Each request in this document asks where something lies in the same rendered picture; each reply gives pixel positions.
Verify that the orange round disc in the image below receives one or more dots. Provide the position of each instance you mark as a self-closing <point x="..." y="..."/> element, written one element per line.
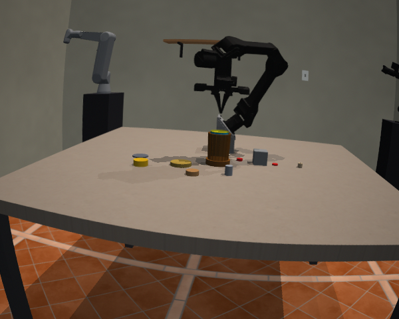
<point x="192" y="172"/>

